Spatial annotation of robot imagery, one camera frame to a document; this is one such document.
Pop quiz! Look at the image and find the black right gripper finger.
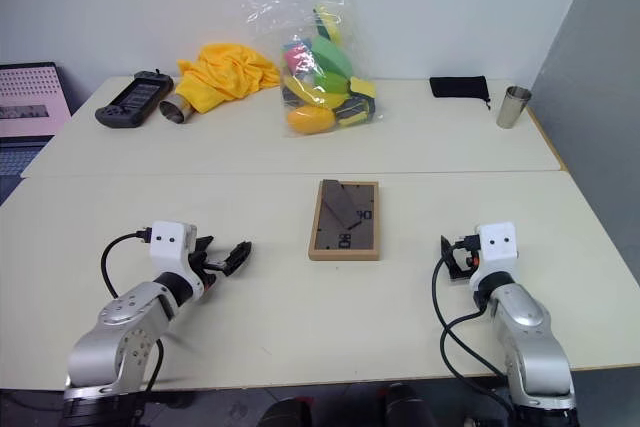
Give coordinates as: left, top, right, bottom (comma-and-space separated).
445, 256, 472, 283
439, 233, 458, 264

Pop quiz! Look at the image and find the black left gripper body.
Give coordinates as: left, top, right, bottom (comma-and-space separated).
188, 245, 228, 301

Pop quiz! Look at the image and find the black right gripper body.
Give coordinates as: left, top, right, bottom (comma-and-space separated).
452, 235, 481, 273

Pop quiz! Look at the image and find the short metal cup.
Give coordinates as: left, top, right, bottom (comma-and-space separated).
158, 92, 196, 125

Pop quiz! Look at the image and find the yellow egg-shaped toy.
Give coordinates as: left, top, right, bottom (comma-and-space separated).
285, 105, 336, 137

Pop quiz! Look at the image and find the tall metal cup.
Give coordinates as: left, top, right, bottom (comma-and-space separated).
495, 86, 533, 129

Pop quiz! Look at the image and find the black handheld game console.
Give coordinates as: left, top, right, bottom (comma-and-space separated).
94, 69, 175, 129

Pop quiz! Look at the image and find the dark rounded shape with red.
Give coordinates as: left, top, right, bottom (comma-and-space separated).
261, 395, 322, 427

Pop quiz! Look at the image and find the yellow cloth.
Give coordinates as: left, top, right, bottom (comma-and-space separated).
175, 42, 283, 115

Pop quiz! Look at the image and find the yellow square sponge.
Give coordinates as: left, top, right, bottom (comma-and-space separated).
349, 76, 378, 99

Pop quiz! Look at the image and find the pink sponge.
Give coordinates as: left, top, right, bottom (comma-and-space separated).
282, 43, 314, 76

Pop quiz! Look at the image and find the clear plastic bag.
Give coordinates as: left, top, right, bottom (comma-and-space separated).
238, 0, 387, 140

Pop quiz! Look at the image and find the large green foam block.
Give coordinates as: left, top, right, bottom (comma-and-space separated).
309, 35, 354, 77

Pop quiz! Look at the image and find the laptop with pink screen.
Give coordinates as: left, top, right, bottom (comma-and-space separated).
0, 62, 73, 194

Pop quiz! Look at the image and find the yellow green sponge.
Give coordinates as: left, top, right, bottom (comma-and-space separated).
313, 5, 346, 46

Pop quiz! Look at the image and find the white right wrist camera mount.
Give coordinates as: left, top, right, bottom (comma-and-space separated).
468, 220, 521, 294

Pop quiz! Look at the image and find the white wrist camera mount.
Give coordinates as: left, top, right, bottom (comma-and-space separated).
468, 220, 521, 294
149, 220, 205, 306

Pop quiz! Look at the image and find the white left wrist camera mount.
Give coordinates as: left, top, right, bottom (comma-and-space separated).
149, 220, 205, 306

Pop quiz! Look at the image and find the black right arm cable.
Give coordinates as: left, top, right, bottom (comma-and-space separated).
431, 255, 517, 427

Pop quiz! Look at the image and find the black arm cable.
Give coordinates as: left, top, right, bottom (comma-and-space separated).
431, 255, 517, 427
100, 229, 167, 393

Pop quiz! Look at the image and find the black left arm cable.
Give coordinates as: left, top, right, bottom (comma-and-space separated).
100, 229, 167, 393

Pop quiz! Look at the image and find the wooden framed gray board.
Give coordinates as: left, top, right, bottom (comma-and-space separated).
306, 178, 382, 263

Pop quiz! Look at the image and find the black drawstring pouch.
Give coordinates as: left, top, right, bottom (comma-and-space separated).
428, 75, 492, 111

